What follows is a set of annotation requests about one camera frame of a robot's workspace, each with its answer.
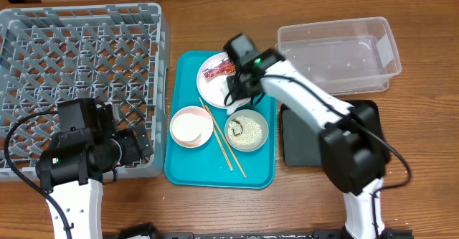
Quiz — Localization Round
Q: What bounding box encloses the white napkin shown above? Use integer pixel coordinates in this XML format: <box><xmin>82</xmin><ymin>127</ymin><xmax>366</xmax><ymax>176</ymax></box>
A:
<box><xmin>220</xmin><ymin>75</ymin><xmax>249</xmax><ymax>116</ymax></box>

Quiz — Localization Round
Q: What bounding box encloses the red snack wrapper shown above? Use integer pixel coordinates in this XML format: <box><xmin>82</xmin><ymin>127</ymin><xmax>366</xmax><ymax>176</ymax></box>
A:
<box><xmin>202</xmin><ymin>58</ymin><xmax>235</xmax><ymax>80</ymax></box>

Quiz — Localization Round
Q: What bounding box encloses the grey ceramic bowl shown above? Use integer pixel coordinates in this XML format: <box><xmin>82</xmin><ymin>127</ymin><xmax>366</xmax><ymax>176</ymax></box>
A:
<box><xmin>224</xmin><ymin>109</ymin><xmax>269</xmax><ymax>151</ymax></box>

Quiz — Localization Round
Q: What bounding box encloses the pile of white rice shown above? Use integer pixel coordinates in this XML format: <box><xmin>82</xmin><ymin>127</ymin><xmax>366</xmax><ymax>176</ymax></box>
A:
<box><xmin>227</xmin><ymin>116</ymin><xmax>262</xmax><ymax>151</ymax></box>

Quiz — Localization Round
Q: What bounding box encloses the white paper cup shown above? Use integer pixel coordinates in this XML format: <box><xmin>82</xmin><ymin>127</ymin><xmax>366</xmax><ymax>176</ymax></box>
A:
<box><xmin>171</xmin><ymin>113</ymin><xmax>202</xmax><ymax>146</ymax></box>

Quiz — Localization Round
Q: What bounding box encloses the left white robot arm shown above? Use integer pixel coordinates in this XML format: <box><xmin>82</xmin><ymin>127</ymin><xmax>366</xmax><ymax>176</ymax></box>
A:
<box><xmin>35</xmin><ymin>98</ymin><xmax>154</xmax><ymax>238</ymax></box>

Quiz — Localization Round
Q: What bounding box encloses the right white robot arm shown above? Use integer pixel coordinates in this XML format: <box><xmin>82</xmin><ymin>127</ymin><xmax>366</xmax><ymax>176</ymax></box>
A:
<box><xmin>223</xmin><ymin>34</ymin><xmax>390</xmax><ymax>238</ymax></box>

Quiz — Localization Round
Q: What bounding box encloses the black waste tray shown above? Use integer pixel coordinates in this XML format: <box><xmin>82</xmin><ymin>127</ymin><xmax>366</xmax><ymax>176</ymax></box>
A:
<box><xmin>279</xmin><ymin>99</ymin><xmax>382</xmax><ymax>167</ymax></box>

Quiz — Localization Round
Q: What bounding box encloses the large white plate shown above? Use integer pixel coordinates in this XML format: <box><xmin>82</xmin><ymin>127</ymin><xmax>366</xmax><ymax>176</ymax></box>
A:
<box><xmin>197</xmin><ymin>52</ymin><xmax>234</xmax><ymax>109</ymax></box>

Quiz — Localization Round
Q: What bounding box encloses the left wooden chopstick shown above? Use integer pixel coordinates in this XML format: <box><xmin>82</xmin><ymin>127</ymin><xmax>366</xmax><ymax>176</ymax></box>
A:
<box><xmin>199</xmin><ymin>97</ymin><xmax>234</xmax><ymax>172</ymax></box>

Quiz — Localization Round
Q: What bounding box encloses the wooden chopstick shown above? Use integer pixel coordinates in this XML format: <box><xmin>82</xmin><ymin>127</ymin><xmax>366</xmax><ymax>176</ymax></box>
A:
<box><xmin>199</xmin><ymin>97</ymin><xmax>234</xmax><ymax>172</ymax></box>
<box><xmin>204</xmin><ymin>105</ymin><xmax>247</xmax><ymax>179</ymax></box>

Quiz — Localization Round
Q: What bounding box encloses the small pink-rimmed saucer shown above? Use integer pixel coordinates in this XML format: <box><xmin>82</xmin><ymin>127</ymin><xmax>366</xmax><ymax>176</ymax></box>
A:
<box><xmin>169</xmin><ymin>106</ymin><xmax>213</xmax><ymax>148</ymax></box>

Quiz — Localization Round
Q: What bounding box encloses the teal serving tray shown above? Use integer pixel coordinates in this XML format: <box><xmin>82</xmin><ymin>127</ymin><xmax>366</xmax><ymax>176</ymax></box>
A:
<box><xmin>164</xmin><ymin>50</ymin><xmax>277</xmax><ymax>189</ymax></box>

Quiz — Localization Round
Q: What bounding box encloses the right wooden chopstick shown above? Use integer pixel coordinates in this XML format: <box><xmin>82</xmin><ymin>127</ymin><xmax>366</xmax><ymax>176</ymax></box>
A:
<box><xmin>204</xmin><ymin>105</ymin><xmax>247</xmax><ymax>179</ymax></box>

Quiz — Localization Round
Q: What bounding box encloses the grey plastic dish rack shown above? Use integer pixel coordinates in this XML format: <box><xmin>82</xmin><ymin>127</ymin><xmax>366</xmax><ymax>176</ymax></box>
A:
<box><xmin>1</xmin><ymin>3</ymin><xmax>171</xmax><ymax>179</ymax></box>

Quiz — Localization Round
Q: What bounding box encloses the clear plastic bin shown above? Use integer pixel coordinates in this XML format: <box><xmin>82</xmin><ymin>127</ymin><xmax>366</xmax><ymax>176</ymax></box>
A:
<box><xmin>276</xmin><ymin>17</ymin><xmax>402</xmax><ymax>95</ymax></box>

